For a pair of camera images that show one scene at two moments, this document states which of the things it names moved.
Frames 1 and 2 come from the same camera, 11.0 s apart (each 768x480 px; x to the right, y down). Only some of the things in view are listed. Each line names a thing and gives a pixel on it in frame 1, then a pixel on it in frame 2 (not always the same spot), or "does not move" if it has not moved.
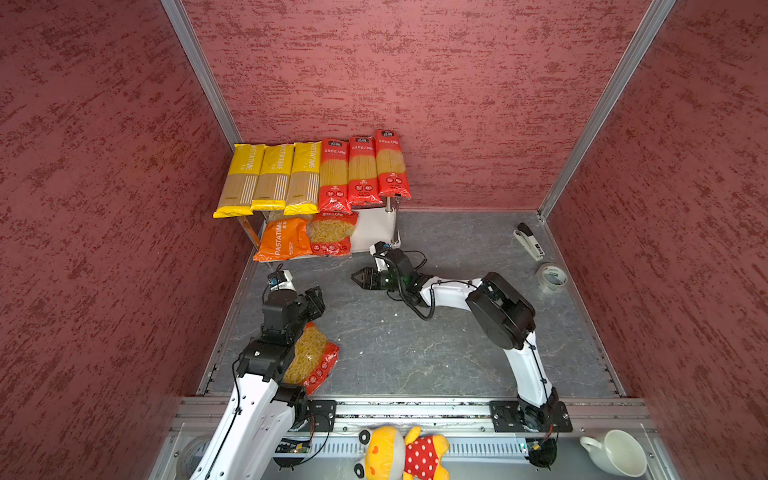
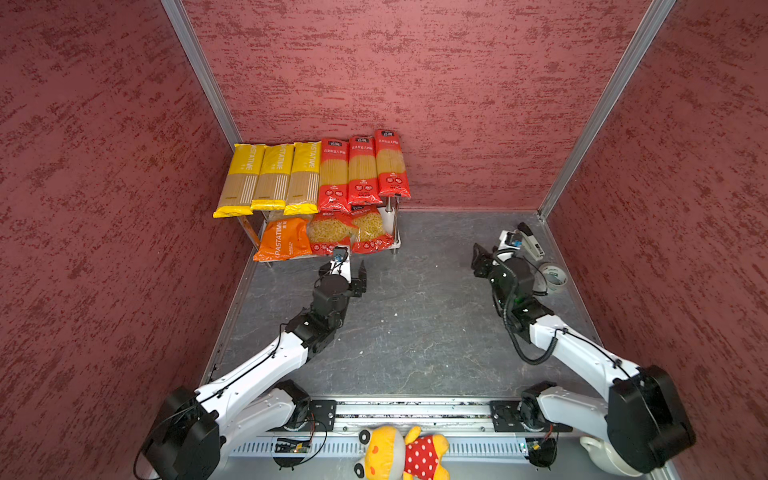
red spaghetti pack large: x=334 y=195 does not move
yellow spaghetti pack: x=272 y=184 does not move
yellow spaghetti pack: x=304 y=186 does not move
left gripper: x=313 y=301 to x=359 y=284
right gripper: x=369 y=276 to x=481 y=261
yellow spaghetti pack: x=242 y=181 does not move
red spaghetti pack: x=390 y=165 does not move
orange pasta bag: x=283 y=239 does not move
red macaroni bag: x=313 y=361 to x=371 y=237
